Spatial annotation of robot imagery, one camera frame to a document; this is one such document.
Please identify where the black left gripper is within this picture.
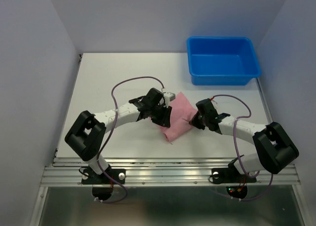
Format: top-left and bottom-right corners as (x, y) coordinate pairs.
(149, 102), (172, 128)

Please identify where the pink t-shirt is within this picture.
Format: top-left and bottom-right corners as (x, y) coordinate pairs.
(159, 92), (197, 142)

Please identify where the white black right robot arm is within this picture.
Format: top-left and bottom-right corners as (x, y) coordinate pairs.
(190, 98), (299, 181)

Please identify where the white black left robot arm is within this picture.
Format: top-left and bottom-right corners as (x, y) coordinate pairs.
(65, 88), (175, 183)

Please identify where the blue plastic bin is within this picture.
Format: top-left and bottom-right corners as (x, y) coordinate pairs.
(187, 37), (261, 86)

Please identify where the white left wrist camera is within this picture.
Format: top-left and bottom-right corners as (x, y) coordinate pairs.
(162, 92), (176, 107)

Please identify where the aluminium mounting rail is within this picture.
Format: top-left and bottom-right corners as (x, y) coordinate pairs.
(40, 157), (301, 187)

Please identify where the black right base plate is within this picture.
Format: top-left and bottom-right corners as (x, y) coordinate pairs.
(208, 168), (257, 184)

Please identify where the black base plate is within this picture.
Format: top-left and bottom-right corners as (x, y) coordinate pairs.
(208, 168), (257, 184)
(79, 167), (126, 185)

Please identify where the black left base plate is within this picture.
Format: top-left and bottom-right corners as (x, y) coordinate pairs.
(79, 167), (126, 185)

